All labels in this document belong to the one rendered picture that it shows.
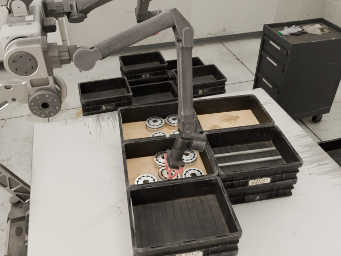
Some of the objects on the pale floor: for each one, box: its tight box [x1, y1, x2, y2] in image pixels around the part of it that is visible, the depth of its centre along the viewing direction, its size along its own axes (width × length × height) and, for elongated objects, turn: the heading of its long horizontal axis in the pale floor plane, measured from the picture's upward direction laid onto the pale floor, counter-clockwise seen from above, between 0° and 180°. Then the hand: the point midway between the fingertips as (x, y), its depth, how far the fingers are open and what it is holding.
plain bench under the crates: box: [27, 88, 341, 256], centre depth 189 cm, size 160×160×70 cm
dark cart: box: [253, 17, 341, 123], centre depth 310 cm, size 60×45×90 cm
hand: (169, 172), depth 151 cm, fingers open, 6 cm apart
